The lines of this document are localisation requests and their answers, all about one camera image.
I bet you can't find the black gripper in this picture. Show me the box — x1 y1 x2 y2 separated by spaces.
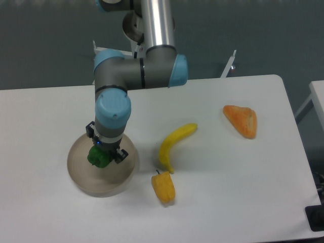
86 121 129 164

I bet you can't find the green bell pepper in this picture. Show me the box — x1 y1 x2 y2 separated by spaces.
87 145 112 168

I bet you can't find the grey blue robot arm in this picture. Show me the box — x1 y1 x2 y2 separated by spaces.
86 1 188 164

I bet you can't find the beige round plate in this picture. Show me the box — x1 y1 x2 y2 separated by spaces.
67 134 138 197

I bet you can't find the yellow bell pepper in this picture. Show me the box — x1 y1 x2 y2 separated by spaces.
151 170 176 204

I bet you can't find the yellow banana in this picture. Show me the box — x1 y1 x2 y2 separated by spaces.
158 123 198 174

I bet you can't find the white side table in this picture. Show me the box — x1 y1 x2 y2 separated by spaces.
294 80 324 128

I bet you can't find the black device at edge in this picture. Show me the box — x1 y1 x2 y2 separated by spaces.
305 205 324 232

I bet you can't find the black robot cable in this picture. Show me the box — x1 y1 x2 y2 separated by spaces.
134 33 146 59

